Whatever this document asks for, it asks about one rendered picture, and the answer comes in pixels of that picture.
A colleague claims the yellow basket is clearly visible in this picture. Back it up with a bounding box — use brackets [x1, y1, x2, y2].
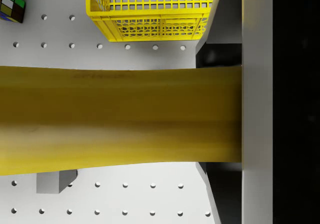
[85, 0, 223, 42]

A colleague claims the grey cube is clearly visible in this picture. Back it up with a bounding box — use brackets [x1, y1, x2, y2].
[36, 170, 78, 194]

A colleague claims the puzzle cube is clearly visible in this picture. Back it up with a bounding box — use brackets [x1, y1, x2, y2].
[0, 0, 27, 24]

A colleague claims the banana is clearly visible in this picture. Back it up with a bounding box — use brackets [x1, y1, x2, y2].
[0, 65, 243, 177]

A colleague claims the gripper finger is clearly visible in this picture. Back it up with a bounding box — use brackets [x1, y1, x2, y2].
[195, 0, 243, 68]
[195, 162, 243, 224]

